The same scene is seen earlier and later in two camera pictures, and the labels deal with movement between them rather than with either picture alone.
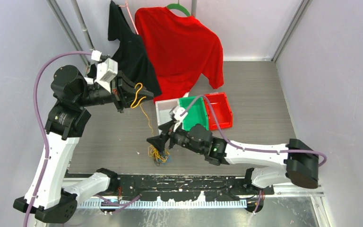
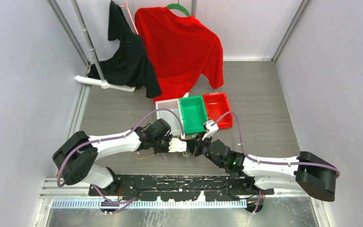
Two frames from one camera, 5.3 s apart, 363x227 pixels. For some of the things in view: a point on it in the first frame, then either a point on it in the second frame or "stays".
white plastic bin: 163,108 stays
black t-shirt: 132,59 stays
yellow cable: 157,157 to 184,153
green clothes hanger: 179,6 stays
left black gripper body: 120,98 to 161,144
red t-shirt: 180,48 stays
